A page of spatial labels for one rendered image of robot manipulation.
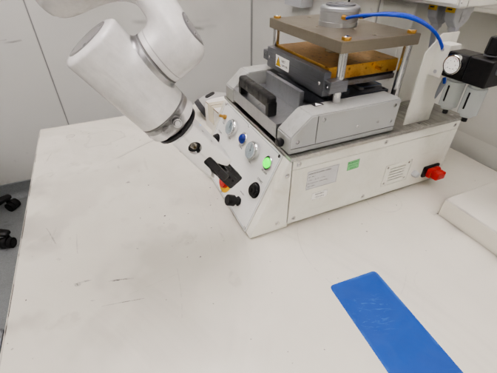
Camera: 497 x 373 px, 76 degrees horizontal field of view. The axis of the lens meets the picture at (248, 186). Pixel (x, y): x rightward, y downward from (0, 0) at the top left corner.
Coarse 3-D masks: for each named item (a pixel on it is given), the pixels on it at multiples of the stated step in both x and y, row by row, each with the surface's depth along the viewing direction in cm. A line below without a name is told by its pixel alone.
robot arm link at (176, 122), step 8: (184, 96) 48; (184, 104) 47; (176, 112) 46; (184, 112) 47; (168, 120) 45; (176, 120) 46; (184, 120) 47; (160, 128) 46; (168, 128) 46; (176, 128) 47; (152, 136) 48; (160, 136) 47; (168, 136) 47
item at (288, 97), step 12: (264, 84) 78; (276, 84) 71; (288, 84) 66; (240, 96) 73; (252, 96) 72; (276, 96) 72; (288, 96) 67; (300, 96) 63; (252, 108) 68; (264, 108) 66; (288, 108) 66; (264, 120) 64; (276, 120) 61; (276, 132) 61
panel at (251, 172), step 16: (224, 112) 82; (224, 128) 81; (240, 128) 74; (224, 144) 80; (240, 144) 72; (240, 160) 72; (256, 160) 67; (272, 160) 62; (256, 176) 66; (272, 176) 62; (224, 192) 76; (240, 192) 70; (240, 208) 70; (256, 208) 65; (240, 224) 69
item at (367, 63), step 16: (288, 48) 71; (304, 48) 71; (320, 48) 71; (320, 64) 61; (336, 64) 60; (352, 64) 61; (368, 64) 62; (384, 64) 64; (352, 80) 63; (368, 80) 64
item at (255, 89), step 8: (240, 80) 71; (248, 80) 68; (240, 88) 72; (248, 88) 68; (256, 88) 65; (264, 88) 64; (256, 96) 65; (264, 96) 62; (272, 96) 61; (264, 104) 63; (272, 104) 61; (272, 112) 62
